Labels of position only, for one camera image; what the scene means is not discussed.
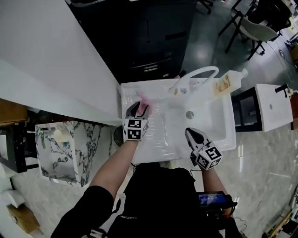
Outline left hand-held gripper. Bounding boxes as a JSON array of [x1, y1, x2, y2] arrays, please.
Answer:
[[122, 101, 150, 142]]

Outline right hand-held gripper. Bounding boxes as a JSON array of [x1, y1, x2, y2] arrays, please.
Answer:
[[185, 127, 224, 172]]

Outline pink spray bottle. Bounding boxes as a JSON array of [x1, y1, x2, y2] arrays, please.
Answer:
[[135, 90, 155, 117]]

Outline person's left forearm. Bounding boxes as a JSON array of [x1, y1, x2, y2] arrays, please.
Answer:
[[89, 139, 141, 201]]

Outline person's right forearm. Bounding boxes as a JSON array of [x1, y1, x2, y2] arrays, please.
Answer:
[[201, 168, 230, 196]]

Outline clear pump soap bottle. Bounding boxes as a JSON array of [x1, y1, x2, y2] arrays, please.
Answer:
[[212, 68, 249, 97]]

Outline white ceramic sink basin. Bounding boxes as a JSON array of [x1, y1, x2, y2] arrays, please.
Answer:
[[120, 78, 237, 165]]

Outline round black bin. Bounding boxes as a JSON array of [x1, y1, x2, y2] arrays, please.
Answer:
[[113, 125, 126, 147]]

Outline black open cabinet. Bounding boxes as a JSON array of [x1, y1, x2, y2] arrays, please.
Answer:
[[232, 86, 264, 133]]

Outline black device with screen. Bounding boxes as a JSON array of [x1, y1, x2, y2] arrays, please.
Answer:
[[198, 191, 238, 218]]

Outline white curved faucet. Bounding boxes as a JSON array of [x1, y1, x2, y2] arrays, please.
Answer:
[[168, 66, 220, 96]]

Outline person's black clothing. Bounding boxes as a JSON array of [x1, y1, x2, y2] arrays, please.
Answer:
[[51, 162, 243, 238]]

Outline large black cabinet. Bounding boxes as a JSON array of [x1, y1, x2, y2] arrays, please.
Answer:
[[68, 0, 199, 79]]

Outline cream soap dispenser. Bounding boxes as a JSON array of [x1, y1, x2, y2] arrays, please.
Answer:
[[53, 129, 70, 143]]

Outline small white sink basin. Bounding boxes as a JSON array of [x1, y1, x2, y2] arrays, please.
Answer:
[[256, 83, 294, 133]]

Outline marble patterned sink cabinet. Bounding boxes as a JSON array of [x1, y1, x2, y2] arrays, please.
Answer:
[[34, 120, 117, 188]]

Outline black faucet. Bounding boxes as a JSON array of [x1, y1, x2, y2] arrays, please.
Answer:
[[274, 83, 293, 99]]

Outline chrome faucet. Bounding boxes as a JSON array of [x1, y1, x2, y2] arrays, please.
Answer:
[[27, 129, 54, 147]]

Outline white chair with black legs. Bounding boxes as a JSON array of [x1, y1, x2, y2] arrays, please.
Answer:
[[218, 0, 284, 61]]

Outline brown wooden cabinet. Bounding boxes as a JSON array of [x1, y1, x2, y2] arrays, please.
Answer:
[[0, 98, 29, 127]]

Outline black metal stand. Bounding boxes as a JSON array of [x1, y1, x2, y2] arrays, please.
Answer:
[[0, 122, 40, 174]]

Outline black office chair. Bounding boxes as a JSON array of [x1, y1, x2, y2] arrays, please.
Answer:
[[251, 0, 293, 33]]

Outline white box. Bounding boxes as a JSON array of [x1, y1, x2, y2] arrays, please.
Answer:
[[0, 189, 26, 208]]

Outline cardboard box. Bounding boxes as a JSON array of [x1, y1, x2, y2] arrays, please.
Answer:
[[6, 204, 41, 235]]

